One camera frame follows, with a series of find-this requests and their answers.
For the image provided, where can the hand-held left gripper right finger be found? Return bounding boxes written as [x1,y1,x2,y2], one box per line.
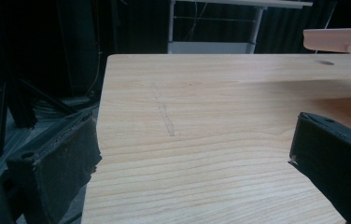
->
[288,111,351,224]

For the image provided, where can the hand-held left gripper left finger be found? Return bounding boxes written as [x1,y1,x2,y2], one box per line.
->
[6,110,103,224]

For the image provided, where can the black metal stand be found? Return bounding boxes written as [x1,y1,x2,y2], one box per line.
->
[0,74,81,175]

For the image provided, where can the pink plastic tray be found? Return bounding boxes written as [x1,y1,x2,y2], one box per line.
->
[302,27,351,67]

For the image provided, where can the white metal table frame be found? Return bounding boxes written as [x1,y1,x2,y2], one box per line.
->
[167,0,314,55]

